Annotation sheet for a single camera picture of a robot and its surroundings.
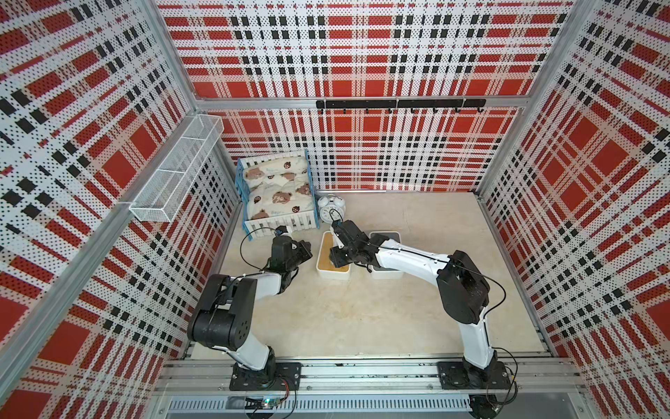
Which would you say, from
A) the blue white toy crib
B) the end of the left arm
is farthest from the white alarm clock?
the end of the left arm

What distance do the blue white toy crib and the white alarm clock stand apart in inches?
1.0

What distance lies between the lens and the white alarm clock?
1.04 m

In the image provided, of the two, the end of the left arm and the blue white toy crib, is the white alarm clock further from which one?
the end of the left arm

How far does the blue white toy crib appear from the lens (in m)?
1.04
